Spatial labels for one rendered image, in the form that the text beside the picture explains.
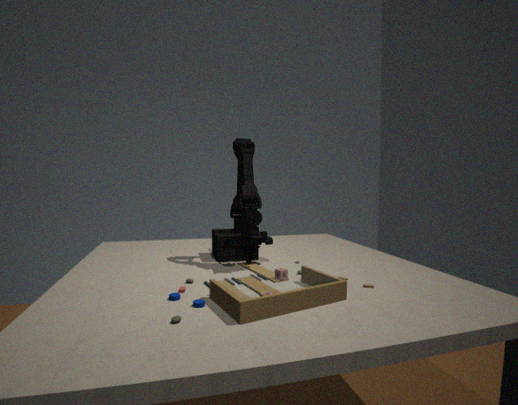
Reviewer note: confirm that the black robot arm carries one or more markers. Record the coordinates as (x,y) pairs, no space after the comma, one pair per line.
(247,195)

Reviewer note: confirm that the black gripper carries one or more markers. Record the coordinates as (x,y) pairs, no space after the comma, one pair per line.
(247,249)

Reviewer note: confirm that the brown wooden open-top tray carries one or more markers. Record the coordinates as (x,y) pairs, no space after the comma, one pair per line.
(262,293)

